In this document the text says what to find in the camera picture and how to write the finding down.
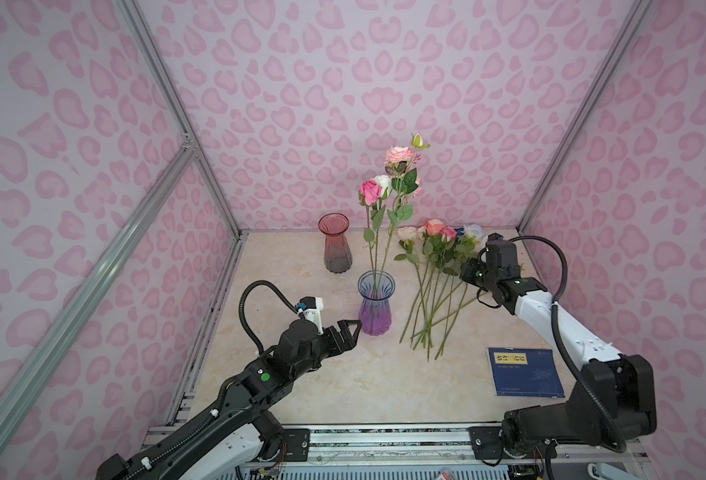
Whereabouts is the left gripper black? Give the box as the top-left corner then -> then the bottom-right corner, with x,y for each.
292,317 -> 363,384

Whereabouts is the pale blue white rose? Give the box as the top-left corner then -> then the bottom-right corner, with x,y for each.
434,224 -> 485,360

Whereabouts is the purple blue glass vase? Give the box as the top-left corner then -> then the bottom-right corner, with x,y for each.
358,270 -> 396,336

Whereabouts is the pink white rose with bud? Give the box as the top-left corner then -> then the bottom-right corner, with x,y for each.
380,133 -> 430,272

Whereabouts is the magenta pink rose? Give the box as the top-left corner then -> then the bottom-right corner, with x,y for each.
359,179 -> 385,272

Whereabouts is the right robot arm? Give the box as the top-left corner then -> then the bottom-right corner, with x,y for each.
460,234 -> 658,454

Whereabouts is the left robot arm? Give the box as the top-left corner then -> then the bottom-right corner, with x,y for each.
96,319 -> 362,479

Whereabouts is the red grey glass vase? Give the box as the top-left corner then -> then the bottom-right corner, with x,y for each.
318,213 -> 353,274

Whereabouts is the small pink rose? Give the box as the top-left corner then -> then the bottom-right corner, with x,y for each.
422,226 -> 457,358

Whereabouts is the coral pink rose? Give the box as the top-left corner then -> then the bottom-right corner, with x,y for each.
412,219 -> 446,353

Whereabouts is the cream rose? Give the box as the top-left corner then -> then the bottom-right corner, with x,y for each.
395,226 -> 432,349

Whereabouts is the blue booklet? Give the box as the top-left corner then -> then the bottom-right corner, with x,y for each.
488,347 -> 565,399

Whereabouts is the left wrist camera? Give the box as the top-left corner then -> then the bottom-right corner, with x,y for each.
296,296 -> 324,335

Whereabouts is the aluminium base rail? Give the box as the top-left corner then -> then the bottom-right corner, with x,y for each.
130,419 -> 648,480

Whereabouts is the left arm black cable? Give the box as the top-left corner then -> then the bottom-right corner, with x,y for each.
238,280 -> 300,355

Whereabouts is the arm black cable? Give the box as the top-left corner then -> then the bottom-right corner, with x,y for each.
238,280 -> 300,355
508,234 -> 628,454

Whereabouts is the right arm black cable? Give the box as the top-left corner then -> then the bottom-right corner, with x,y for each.
508,234 -> 628,454

